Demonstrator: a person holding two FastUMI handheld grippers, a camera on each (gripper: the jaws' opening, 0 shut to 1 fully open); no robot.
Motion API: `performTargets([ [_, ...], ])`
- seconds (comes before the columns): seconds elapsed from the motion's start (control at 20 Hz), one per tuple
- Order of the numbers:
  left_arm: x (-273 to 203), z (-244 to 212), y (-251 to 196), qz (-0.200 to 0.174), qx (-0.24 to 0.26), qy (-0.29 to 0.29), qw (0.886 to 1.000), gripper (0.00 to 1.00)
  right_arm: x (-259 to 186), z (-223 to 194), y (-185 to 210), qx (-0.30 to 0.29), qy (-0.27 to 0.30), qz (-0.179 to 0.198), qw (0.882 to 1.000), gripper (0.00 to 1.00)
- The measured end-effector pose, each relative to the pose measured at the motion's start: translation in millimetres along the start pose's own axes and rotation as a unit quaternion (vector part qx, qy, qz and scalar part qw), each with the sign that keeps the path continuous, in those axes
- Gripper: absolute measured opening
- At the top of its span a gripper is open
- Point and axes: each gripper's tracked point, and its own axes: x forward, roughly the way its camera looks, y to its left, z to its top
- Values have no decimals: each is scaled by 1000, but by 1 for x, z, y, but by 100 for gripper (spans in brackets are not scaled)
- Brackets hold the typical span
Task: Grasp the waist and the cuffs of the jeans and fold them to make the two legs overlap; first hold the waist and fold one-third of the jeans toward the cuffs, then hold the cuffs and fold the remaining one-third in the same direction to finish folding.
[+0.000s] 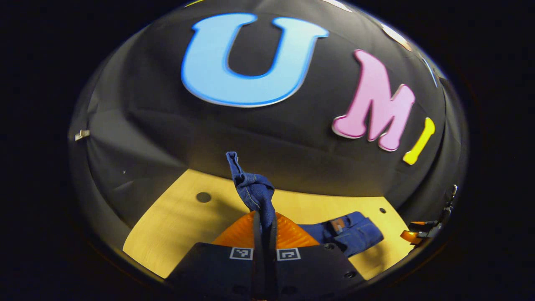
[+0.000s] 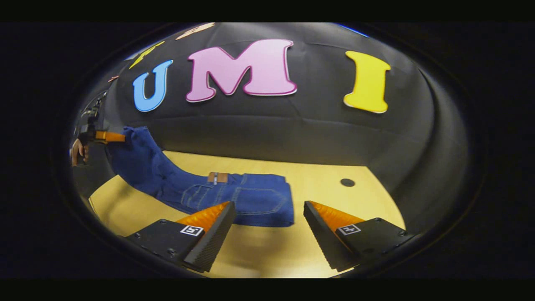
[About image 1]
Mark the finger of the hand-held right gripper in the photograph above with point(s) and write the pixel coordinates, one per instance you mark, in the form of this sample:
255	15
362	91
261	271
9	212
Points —
410	237
418	224

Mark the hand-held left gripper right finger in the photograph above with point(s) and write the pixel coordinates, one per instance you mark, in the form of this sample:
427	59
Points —
271	267

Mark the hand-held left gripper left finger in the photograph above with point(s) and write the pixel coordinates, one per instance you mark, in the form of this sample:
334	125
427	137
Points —
259	259

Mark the blue denim jeans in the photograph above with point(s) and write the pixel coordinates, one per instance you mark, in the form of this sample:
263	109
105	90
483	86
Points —
255	190

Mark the black backdrop cloth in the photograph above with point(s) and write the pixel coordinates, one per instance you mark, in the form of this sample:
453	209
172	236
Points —
250	133

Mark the small white cloth clip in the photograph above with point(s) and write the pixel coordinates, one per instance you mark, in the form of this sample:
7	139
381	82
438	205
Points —
82	134

